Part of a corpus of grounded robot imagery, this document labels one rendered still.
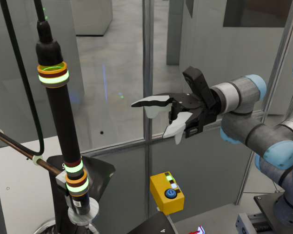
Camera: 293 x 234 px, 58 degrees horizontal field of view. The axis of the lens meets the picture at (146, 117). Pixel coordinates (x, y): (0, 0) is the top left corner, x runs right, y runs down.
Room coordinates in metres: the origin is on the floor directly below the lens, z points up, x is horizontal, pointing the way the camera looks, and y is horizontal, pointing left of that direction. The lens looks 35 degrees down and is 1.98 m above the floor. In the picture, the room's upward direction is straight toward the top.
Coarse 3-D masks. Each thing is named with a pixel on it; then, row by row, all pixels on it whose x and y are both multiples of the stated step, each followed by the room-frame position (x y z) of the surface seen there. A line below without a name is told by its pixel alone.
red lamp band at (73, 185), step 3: (84, 180) 0.37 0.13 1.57; (69, 183) 0.36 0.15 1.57; (72, 183) 0.35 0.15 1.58; (75, 183) 0.36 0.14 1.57; (78, 183) 0.36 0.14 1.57; (81, 183) 0.36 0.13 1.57; (84, 183) 0.36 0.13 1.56; (72, 186) 0.36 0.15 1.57; (75, 186) 0.35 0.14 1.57; (78, 186) 0.36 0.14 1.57
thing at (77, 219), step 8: (56, 176) 0.40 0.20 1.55; (64, 184) 0.38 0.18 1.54; (64, 192) 0.37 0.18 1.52; (72, 200) 0.38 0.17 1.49; (72, 208) 0.38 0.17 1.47; (96, 208) 0.38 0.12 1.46; (72, 216) 0.36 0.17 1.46; (80, 216) 0.36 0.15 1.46; (88, 216) 0.36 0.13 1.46; (96, 216) 0.36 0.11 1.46; (80, 224) 0.34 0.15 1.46
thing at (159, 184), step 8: (152, 176) 0.83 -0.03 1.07; (160, 176) 0.83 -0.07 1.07; (152, 184) 0.80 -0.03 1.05; (160, 184) 0.79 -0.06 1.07; (168, 184) 0.79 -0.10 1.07; (176, 184) 0.79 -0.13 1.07; (152, 192) 0.80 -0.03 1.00; (160, 192) 0.74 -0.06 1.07; (176, 192) 0.74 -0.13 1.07; (160, 200) 0.71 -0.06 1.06; (168, 200) 0.70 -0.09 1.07; (176, 200) 0.71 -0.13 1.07; (160, 208) 0.71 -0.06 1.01; (168, 208) 0.70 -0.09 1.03; (176, 208) 0.71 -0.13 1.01
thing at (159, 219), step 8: (152, 216) 0.53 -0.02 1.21; (160, 216) 0.53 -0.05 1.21; (144, 224) 0.51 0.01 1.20; (152, 224) 0.51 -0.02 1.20; (160, 224) 0.51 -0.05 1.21; (168, 224) 0.51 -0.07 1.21; (136, 232) 0.48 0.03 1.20; (144, 232) 0.48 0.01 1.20; (152, 232) 0.48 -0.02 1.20; (168, 232) 0.48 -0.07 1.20
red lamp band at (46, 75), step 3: (63, 63) 0.39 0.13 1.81; (60, 66) 0.40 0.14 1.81; (66, 69) 0.37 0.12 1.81; (39, 72) 0.36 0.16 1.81; (60, 72) 0.36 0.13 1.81; (63, 72) 0.37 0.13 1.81; (66, 72) 0.37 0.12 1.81; (42, 75) 0.36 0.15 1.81; (45, 75) 0.36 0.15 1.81; (48, 75) 0.35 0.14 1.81; (51, 75) 0.35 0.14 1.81; (54, 75) 0.36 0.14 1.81; (57, 75) 0.36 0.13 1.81; (60, 75) 0.36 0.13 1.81
